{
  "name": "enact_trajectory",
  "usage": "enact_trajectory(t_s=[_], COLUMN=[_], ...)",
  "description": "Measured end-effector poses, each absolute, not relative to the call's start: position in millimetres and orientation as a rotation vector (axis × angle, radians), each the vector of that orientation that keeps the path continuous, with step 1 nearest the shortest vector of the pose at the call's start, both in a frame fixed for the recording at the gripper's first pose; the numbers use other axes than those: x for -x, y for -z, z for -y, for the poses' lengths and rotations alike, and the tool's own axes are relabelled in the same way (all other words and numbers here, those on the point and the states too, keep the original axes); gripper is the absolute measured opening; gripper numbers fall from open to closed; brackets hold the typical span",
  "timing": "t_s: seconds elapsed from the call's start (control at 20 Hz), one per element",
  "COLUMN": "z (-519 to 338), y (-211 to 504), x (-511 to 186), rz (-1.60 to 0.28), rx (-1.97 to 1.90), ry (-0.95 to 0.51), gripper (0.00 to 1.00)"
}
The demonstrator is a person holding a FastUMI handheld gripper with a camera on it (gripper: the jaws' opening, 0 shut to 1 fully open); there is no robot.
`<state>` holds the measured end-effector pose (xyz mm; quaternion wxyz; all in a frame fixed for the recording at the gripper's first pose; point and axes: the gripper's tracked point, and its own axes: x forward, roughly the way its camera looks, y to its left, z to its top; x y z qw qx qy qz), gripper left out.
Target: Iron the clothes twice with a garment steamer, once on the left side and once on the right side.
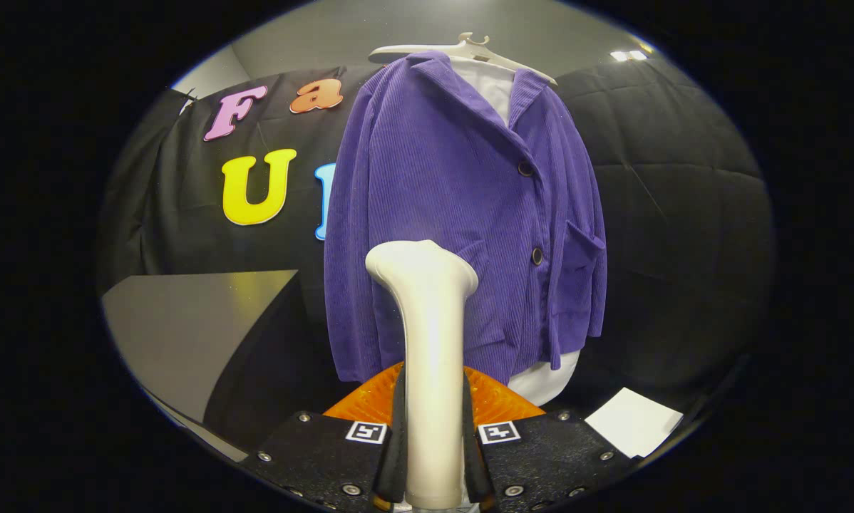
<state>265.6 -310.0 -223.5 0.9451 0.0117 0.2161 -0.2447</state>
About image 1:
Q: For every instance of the grey cabinet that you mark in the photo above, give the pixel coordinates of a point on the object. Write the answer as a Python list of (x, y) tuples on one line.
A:
[(184, 328)]

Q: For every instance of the double ceiling light panel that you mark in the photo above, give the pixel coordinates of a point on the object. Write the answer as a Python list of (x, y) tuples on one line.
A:
[(628, 55)]

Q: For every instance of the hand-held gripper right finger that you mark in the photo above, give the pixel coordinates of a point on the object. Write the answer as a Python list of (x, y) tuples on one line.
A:
[(473, 463)]

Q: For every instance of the black backdrop cloth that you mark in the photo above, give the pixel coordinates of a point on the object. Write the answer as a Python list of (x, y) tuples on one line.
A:
[(184, 185), (683, 235)]

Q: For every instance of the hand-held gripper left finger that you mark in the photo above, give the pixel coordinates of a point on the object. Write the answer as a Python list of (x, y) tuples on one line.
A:
[(396, 463)]

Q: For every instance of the white plastic clothes hanger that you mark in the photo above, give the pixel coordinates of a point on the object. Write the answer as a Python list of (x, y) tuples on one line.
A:
[(470, 50)]

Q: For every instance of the white shirt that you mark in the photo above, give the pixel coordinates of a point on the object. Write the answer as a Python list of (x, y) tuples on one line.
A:
[(495, 89)]

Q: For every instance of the white garment steamer head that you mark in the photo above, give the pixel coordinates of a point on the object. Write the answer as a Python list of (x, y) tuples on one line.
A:
[(434, 356)]

